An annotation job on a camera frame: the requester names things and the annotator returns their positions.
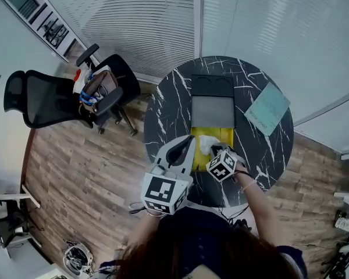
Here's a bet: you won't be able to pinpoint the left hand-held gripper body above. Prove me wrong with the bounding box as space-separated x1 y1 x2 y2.
140 135 197 216

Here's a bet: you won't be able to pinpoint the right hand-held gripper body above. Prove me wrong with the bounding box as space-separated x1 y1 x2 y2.
205 144 246 183

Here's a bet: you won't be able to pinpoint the white paper item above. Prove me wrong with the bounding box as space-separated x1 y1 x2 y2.
198 134 221 156

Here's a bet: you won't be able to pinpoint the yellow box with black lid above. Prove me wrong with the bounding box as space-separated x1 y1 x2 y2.
190 73 236 173

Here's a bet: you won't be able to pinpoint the person's right forearm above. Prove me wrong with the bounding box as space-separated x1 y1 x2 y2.
234 169 283 247

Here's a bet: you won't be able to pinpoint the person's left forearm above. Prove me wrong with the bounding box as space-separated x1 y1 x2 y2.
127 210 164 247

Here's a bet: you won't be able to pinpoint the black wrist band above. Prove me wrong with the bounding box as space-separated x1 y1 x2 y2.
234 169 255 181

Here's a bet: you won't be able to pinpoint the teal paper booklet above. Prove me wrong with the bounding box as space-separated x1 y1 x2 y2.
243 81 291 137

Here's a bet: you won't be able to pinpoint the brown open bag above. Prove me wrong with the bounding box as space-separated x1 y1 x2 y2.
79 70 119 116

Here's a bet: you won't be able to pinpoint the white bag with red cap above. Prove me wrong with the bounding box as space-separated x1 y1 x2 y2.
72 65 111 94

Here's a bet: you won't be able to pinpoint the white patterned equipment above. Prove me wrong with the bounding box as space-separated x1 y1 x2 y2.
333 210 349 234

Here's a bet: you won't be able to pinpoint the white desk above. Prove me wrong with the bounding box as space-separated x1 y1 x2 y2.
0 184 42 261

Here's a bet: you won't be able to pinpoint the black mesh office chair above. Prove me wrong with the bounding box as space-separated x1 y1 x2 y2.
3 43 142 137

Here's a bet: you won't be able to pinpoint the dark chair by white desk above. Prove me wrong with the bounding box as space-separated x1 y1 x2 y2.
0 199 33 249

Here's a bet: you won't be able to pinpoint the pink wrist bracelet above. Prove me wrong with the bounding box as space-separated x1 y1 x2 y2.
240 179 258 193

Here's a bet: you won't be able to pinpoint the black cables under table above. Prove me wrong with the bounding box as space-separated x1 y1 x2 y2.
217 205 253 232

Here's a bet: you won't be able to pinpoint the white basket of cables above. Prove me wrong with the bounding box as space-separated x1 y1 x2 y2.
62 241 94 276

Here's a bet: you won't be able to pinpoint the blue lanyard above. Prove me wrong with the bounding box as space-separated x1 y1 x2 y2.
79 89 99 108

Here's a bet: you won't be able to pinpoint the framed wall pictures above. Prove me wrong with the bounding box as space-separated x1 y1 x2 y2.
0 0 87 63

